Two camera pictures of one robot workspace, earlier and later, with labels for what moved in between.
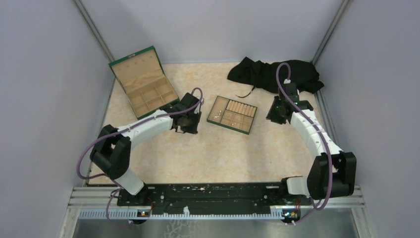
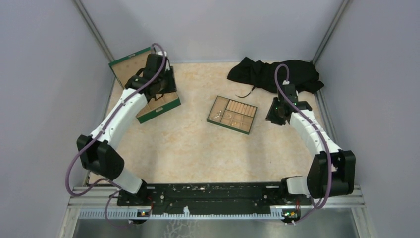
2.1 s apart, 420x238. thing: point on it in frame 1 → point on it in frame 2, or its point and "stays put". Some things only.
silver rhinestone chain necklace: x=218 y=114 stays put
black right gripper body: x=275 y=113 stays put
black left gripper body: x=191 y=125 → x=168 y=82
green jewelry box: x=143 y=78 stays put
